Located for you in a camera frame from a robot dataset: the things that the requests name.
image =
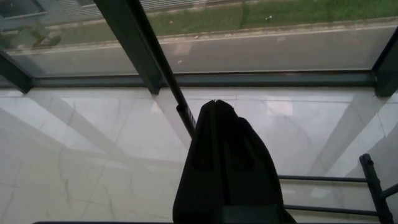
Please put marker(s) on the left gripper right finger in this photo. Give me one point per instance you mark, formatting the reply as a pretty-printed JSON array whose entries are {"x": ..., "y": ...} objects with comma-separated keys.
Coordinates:
[{"x": 248, "y": 174}]

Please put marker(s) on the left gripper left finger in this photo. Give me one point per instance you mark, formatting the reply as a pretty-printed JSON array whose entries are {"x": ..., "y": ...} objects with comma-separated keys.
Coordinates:
[{"x": 202, "y": 174}]

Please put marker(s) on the black clothes rack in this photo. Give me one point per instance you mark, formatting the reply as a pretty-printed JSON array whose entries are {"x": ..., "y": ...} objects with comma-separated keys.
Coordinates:
[{"x": 373, "y": 183}]

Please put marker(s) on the window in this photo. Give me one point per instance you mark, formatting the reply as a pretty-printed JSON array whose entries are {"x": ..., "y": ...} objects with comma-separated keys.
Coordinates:
[{"x": 248, "y": 79}]

